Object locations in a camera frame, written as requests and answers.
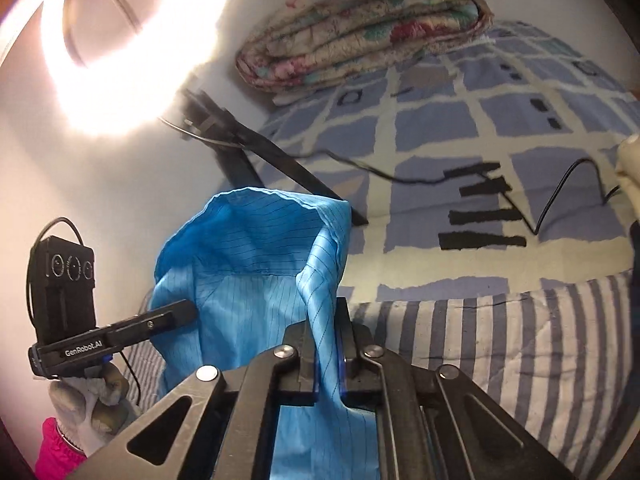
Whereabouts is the blue work coat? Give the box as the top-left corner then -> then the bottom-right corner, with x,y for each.
150,187 -> 383,480

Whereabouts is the person's left forearm pink sleeve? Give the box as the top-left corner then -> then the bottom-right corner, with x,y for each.
34,417 -> 88,480

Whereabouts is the person's left hand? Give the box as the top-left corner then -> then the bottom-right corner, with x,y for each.
47,360 -> 143,456

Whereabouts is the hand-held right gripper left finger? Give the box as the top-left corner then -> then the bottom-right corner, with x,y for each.
75,322 -> 321,480

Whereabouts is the ring light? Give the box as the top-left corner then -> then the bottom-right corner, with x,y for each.
40,0 -> 241,136

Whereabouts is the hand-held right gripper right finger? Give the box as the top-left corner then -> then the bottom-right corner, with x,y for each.
336,297 -> 576,480

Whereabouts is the black tripod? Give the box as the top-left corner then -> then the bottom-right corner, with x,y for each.
172,87 -> 370,226

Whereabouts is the thin black cable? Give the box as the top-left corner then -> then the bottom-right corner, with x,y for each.
160,115 -> 623,236

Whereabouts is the grey striped blanket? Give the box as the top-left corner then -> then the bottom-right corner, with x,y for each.
120,272 -> 638,466

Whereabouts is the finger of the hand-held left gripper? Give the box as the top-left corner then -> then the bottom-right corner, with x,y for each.
107,300 -> 198,348

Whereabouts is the folded floral quilt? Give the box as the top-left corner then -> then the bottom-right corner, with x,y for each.
236,0 -> 496,93

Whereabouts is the blue checked bed sheet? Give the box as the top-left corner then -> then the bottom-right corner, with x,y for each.
257,20 -> 640,306

